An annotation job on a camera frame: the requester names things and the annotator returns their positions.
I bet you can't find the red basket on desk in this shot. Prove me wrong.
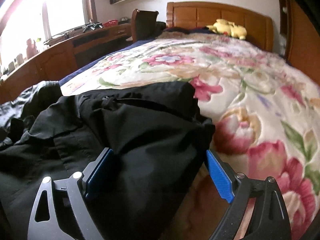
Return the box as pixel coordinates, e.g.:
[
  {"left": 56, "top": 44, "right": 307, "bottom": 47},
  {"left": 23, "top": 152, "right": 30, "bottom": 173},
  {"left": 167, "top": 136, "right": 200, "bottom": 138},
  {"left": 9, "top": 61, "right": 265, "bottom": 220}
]
[{"left": 103, "top": 19, "right": 118, "bottom": 28}]

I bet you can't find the floral quilt bedspread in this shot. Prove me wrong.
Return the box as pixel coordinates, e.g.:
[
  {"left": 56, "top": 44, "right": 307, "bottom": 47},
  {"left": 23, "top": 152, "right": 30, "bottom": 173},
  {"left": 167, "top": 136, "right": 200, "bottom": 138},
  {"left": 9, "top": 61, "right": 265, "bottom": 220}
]
[{"left": 60, "top": 32, "right": 319, "bottom": 239}]

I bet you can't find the wooden desk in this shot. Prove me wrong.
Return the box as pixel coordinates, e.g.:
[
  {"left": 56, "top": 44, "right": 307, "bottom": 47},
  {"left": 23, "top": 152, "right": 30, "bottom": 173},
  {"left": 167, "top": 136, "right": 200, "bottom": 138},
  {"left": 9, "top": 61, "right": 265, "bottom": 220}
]
[{"left": 1, "top": 23, "right": 131, "bottom": 103}]

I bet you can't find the yellow Pikachu plush toy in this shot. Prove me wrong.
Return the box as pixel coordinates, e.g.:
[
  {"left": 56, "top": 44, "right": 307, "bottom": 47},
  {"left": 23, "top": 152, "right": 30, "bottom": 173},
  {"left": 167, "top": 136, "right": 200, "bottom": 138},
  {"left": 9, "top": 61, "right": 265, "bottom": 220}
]
[{"left": 206, "top": 19, "right": 247, "bottom": 40}]

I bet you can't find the black coat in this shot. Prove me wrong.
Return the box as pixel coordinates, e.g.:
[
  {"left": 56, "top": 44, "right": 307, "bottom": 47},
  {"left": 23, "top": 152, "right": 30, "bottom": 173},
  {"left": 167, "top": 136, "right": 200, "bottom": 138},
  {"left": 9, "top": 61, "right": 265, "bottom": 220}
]
[{"left": 1, "top": 81, "right": 215, "bottom": 239}]

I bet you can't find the wooden chair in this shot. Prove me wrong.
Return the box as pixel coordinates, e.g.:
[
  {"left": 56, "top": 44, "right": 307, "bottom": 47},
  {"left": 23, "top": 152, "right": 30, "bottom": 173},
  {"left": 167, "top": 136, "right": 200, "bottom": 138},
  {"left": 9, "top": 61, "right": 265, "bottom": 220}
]
[{"left": 131, "top": 9, "right": 159, "bottom": 43}]

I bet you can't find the wooden bed headboard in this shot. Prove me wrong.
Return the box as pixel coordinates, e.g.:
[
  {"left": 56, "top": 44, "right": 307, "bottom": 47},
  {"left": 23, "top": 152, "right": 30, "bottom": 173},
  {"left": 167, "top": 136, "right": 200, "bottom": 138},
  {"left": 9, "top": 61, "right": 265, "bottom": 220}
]
[{"left": 165, "top": 1, "right": 274, "bottom": 53}]

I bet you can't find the brown louvered wooden wardrobe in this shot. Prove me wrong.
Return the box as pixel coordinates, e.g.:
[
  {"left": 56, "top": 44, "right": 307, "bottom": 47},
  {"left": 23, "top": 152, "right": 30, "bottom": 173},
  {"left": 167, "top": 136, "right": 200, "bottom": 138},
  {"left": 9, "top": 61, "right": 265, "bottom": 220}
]
[{"left": 279, "top": 0, "right": 319, "bottom": 83}]

